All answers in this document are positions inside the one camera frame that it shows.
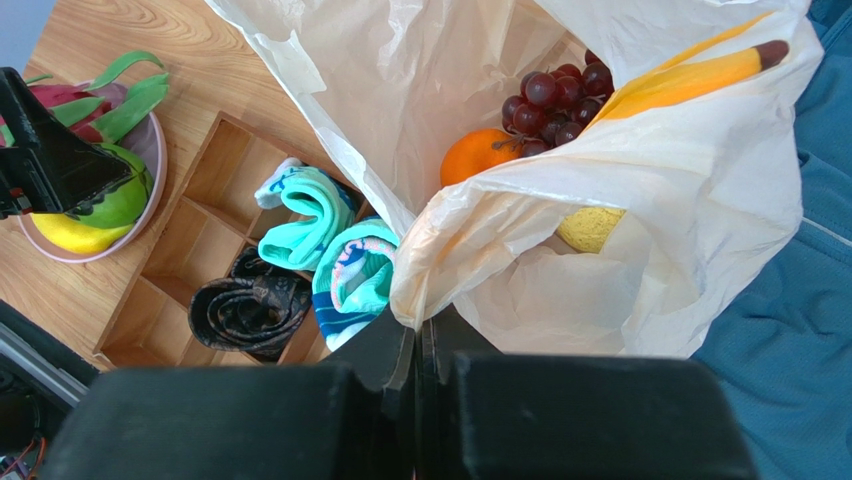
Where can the banana print plastic bag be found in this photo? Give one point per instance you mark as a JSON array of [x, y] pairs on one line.
[[711, 187]]

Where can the yellow lemon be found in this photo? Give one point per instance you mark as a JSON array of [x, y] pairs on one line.
[[588, 229]]

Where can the yellow banana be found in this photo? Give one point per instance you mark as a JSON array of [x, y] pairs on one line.
[[685, 82]]

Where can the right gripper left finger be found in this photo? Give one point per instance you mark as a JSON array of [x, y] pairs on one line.
[[336, 419]]

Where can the pink plate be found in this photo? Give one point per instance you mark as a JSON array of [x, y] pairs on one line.
[[148, 142]]

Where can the red dragon fruit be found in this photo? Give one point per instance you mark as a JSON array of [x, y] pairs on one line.
[[104, 111]]

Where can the dark red grape bunch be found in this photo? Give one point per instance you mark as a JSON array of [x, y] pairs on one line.
[[553, 107]]

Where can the mint green sock roll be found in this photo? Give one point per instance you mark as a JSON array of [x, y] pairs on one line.
[[324, 208]]

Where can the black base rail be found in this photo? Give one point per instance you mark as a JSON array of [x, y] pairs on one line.
[[42, 382]]

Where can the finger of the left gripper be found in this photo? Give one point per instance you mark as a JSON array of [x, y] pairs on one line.
[[48, 169]]

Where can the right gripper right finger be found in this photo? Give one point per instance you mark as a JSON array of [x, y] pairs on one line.
[[486, 414]]

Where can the wooden divided tray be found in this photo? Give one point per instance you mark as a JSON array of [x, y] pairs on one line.
[[212, 218]]

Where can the blue cloth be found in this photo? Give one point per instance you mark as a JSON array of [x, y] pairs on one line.
[[781, 351]]

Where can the orange fruit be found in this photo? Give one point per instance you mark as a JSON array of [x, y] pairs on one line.
[[477, 152]]

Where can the teal blue white sock roll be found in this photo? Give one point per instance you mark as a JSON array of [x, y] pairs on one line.
[[351, 284]]

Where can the black patterned sock roll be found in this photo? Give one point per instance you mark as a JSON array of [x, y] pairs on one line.
[[257, 308]]

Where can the small green watermelon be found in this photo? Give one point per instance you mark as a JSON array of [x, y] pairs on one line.
[[120, 205]]

